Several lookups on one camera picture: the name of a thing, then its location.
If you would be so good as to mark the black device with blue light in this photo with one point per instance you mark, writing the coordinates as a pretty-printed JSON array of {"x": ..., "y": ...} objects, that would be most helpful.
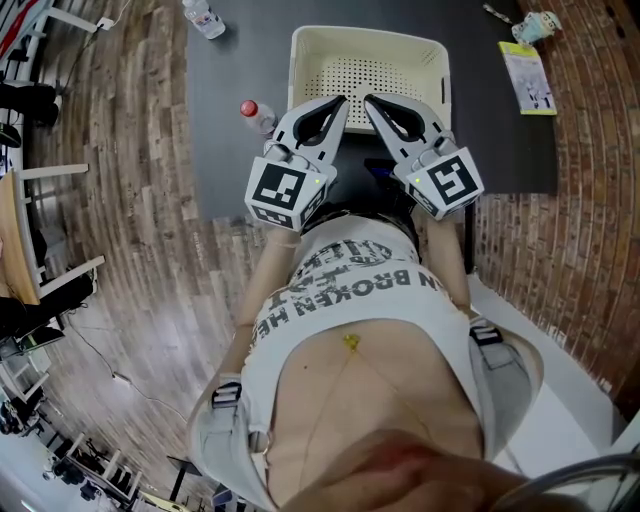
[{"x": 380, "y": 169}]

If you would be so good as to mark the person's head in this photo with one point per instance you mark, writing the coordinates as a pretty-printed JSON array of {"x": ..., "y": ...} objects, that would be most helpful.
[{"x": 400, "y": 475}]

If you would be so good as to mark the white power strip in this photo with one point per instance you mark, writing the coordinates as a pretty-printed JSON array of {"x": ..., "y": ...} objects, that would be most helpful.
[{"x": 105, "y": 22}]

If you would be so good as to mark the person's neck and chest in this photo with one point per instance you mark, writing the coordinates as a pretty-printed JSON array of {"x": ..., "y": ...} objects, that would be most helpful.
[{"x": 380, "y": 380}]

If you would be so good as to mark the wooden desk with white frame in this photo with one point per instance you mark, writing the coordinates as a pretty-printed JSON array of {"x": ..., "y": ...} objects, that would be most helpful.
[{"x": 12, "y": 240}]

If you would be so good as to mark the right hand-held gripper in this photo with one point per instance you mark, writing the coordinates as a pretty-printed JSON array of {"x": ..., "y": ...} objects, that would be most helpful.
[{"x": 445, "y": 180}]

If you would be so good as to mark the white side desk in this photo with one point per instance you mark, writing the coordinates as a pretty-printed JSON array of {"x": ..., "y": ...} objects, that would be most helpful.
[{"x": 560, "y": 390}]

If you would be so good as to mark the person's light denim overalls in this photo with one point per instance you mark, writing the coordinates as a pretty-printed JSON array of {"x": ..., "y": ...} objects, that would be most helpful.
[{"x": 220, "y": 440}]

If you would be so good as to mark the white table with red print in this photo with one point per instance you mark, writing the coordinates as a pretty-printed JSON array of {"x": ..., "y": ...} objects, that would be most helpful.
[{"x": 25, "y": 15}]

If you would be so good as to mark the cream perforated plastic basket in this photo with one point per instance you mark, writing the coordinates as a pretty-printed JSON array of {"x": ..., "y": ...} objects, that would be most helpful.
[{"x": 350, "y": 55}]

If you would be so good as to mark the black and green object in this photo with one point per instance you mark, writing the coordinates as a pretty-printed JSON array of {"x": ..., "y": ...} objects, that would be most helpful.
[{"x": 40, "y": 338}]

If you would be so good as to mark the yellow-green book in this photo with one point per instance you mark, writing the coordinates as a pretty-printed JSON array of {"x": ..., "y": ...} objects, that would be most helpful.
[{"x": 530, "y": 80}]

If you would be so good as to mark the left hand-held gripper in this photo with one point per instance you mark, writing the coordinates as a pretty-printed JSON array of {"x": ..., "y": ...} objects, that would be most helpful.
[{"x": 280, "y": 190}]

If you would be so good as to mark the person's white printed top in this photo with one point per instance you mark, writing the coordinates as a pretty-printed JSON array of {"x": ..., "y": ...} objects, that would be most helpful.
[{"x": 360, "y": 310}]

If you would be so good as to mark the person's right forearm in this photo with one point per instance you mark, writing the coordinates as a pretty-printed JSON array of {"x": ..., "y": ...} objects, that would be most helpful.
[{"x": 447, "y": 260}]

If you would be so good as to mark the clear plastic water bottle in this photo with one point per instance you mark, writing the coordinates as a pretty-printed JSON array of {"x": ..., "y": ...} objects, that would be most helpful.
[{"x": 205, "y": 20}]

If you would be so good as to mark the dark grey table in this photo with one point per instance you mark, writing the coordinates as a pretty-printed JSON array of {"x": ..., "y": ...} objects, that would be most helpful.
[{"x": 225, "y": 150}]

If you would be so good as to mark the person's left forearm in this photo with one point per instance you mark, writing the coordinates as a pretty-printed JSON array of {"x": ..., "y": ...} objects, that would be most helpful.
[{"x": 270, "y": 270}]

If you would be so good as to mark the small red-capped bottle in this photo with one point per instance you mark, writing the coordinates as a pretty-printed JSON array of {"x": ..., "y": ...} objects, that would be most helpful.
[{"x": 248, "y": 107}]

